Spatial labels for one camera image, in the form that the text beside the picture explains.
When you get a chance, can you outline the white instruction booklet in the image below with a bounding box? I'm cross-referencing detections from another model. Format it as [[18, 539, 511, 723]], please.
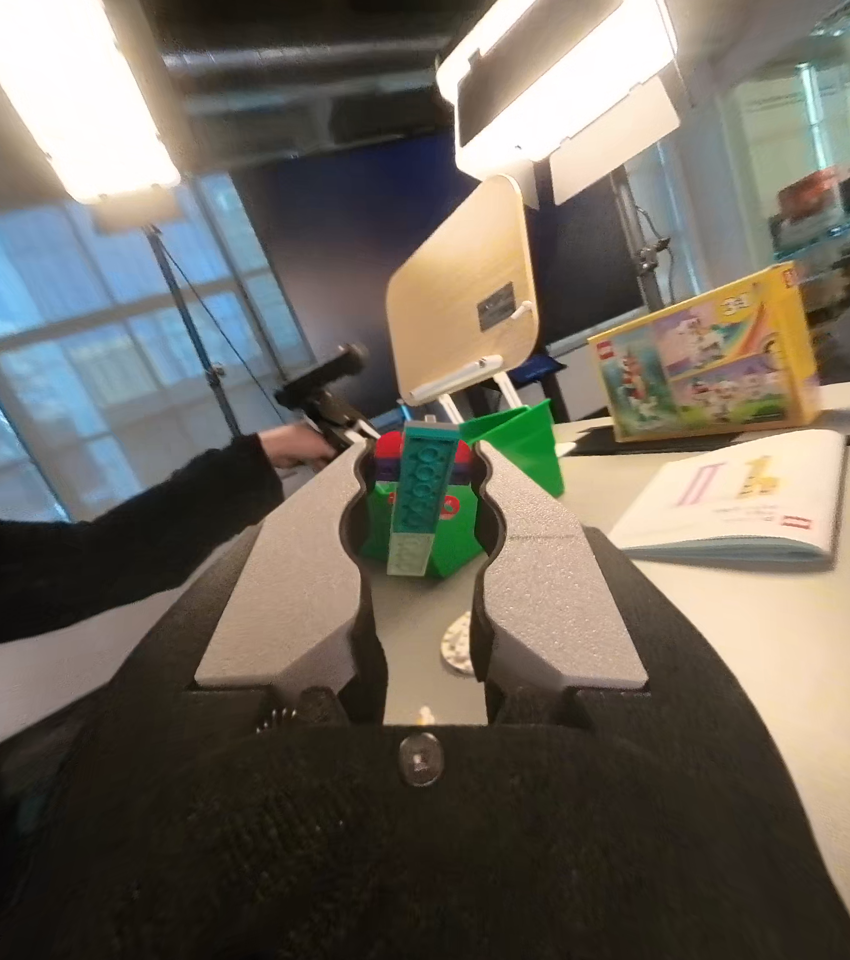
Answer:
[[608, 429, 847, 565]]

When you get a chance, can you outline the person's left hand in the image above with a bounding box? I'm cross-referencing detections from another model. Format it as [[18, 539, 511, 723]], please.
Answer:
[[258, 422, 339, 472]]

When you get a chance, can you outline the dark display screen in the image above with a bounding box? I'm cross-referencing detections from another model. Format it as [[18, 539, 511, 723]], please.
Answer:
[[233, 127, 647, 429]]

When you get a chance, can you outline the round white lego plate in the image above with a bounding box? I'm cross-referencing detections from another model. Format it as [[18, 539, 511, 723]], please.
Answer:
[[440, 611, 474, 676]]

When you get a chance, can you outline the green plastic bin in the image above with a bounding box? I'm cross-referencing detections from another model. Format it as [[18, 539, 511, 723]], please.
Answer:
[[357, 399, 567, 582]]

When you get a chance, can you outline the multicolour lego model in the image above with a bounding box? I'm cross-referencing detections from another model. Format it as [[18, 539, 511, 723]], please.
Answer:
[[372, 420, 474, 579]]

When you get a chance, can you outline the black light stand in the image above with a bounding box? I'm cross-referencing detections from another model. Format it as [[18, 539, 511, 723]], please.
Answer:
[[616, 165, 675, 310], [143, 225, 242, 438]]

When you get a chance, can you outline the studio light panel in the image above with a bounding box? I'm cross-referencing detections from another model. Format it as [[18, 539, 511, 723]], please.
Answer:
[[436, 0, 684, 205], [0, 0, 184, 226]]

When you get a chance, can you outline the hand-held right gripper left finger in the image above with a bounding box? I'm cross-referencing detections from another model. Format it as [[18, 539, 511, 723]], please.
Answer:
[[194, 441, 388, 691]]

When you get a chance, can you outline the yellow lego box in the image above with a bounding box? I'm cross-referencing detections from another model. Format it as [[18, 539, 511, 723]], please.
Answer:
[[587, 262, 823, 442]]

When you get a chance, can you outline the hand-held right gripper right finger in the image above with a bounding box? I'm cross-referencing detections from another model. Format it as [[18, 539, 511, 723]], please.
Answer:
[[470, 441, 651, 691]]

